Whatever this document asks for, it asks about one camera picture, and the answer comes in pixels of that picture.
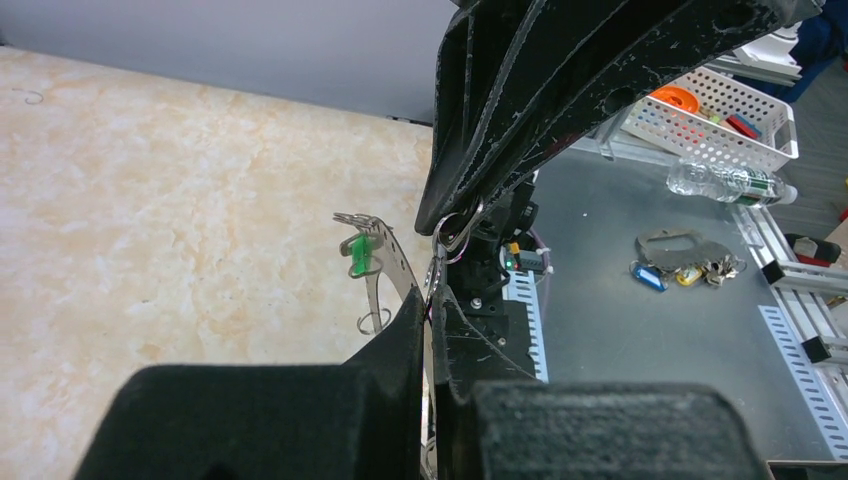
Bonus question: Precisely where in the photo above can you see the orange object in basket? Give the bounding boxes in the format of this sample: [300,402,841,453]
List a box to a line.
[650,85,700,114]

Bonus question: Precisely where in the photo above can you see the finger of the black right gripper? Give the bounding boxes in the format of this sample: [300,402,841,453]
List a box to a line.
[462,0,812,213]
[414,1,549,235]

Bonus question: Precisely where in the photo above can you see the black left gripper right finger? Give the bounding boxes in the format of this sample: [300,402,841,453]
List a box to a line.
[431,287,769,479]

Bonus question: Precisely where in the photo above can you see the white perforated plastic basket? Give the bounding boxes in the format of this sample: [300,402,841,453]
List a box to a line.
[622,67,800,172]

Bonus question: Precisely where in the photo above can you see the spare metal key bunch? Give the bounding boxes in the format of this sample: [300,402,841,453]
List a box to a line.
[630,228,747,292]

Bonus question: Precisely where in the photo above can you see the green plastic key tag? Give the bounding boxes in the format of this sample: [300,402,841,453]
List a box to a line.
[348,234,370,279]

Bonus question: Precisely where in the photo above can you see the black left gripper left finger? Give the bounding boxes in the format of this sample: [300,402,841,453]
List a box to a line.
[76,290,425,479]

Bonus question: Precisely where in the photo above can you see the clear plastic water bottle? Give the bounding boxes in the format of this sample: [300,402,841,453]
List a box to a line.
[666,159,799,208]

